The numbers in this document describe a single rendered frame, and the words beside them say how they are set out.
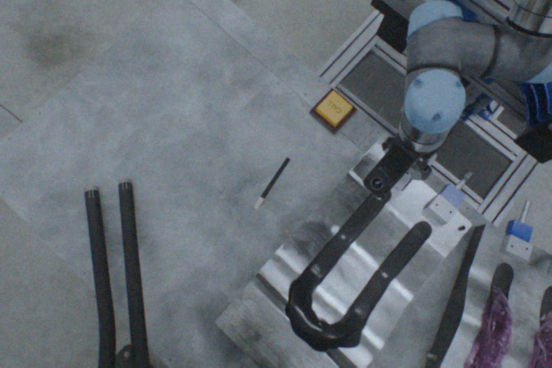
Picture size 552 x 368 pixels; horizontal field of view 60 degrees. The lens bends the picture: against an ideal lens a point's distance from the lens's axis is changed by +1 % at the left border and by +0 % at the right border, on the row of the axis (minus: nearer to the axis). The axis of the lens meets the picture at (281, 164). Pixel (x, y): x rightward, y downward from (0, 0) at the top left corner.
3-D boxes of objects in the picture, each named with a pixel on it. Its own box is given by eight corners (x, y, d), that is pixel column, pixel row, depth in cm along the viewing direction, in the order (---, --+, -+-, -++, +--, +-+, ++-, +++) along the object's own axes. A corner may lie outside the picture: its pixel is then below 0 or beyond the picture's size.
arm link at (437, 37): (471, 29, 75) (471, 94, 73) (401, 21, 75) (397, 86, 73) (496, 2, 68) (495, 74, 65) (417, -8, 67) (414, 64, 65)
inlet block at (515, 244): (511, 198, 107) (524, 194, 102) (532, 208, 107) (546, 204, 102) (493, 252, 104) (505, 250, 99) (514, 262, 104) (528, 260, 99)
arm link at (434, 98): (470, 62, 63) (468, 124, 61) (453, 94, 73) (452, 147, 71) (408, 60, 64) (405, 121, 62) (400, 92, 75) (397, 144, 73)
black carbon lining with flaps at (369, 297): (377, 182, 103) (389, 172, 93) (436, 233, 100) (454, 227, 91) (267, 307, 95) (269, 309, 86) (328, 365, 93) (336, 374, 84)
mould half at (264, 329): (366, 153, 111) (381, 135, 98) (455, 229, 108) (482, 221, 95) (216, 319, 100) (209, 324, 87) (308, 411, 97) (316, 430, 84)
